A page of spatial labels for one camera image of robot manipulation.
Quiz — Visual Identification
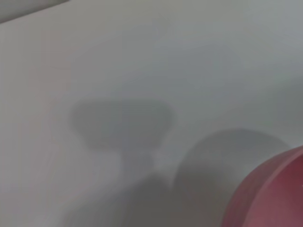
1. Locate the pink plastic bowl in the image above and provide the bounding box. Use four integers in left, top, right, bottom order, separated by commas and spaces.
221, 145, 303, 227

